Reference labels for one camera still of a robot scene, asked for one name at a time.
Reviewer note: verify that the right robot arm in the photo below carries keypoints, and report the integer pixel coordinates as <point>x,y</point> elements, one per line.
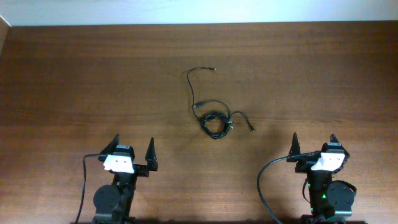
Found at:
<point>330,200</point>

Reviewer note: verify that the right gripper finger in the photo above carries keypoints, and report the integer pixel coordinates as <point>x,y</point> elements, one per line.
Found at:
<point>333,139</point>
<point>295,146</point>

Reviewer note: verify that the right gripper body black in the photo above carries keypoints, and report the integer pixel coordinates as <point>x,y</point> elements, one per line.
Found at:
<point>301,166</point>

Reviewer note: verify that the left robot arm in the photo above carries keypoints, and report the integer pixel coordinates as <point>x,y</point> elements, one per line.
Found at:
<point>113,201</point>

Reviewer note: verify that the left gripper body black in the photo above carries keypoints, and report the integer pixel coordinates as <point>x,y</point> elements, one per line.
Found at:
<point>142,169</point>

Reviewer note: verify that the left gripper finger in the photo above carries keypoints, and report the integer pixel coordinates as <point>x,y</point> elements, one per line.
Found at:
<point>151,159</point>
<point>109,149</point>

